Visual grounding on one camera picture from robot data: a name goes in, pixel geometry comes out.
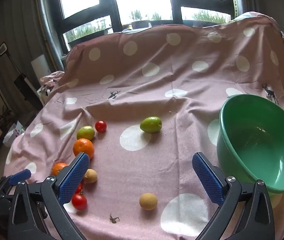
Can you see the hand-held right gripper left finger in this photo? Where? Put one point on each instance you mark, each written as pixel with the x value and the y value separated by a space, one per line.
pixel 73 180

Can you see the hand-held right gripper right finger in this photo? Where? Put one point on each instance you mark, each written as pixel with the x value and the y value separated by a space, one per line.
pixel 207 180

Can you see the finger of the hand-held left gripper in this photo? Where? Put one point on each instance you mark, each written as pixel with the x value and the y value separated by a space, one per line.
pixel 19 176

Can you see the tan longan fruit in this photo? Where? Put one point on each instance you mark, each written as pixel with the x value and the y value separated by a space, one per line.
pixel 148 201
pixel 91 176

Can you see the small orange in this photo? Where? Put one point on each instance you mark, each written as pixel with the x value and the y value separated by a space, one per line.
pixel 58 168

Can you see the large orange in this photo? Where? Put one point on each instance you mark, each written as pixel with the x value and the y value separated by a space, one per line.
pixel 83 147

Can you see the green apple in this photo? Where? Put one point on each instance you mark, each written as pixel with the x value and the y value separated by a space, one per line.
pixel 151 124
pixel 85 133

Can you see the green plastic bowl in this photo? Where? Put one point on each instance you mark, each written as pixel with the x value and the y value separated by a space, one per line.
pixel 257 150

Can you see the red cherry tomato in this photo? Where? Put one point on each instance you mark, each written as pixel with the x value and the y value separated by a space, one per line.
pixel 100 126
pixel 79 201
pixel 79 188

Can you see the small printed box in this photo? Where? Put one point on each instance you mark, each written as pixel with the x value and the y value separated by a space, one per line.
pixel 14 133

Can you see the dried fruit stem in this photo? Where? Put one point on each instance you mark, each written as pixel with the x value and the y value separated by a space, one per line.
pixel 114 219

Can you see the upright floor vacuum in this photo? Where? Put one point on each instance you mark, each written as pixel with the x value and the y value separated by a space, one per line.
pixel 24 85

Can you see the pink clothes pile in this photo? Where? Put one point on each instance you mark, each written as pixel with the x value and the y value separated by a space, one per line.
pixel 49 81

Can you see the white panel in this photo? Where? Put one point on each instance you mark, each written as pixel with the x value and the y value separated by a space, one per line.
pixel 40 66

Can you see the pink polka dot blanket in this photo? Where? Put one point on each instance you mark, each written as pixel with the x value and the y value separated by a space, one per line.
pixel 157 75

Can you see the planter with green plants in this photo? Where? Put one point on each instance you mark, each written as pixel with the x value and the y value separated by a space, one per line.
pixel 144 23
pixel 87 30
pixel 207 17

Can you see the black framed window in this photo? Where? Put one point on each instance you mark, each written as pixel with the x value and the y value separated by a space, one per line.
pixel 174 0

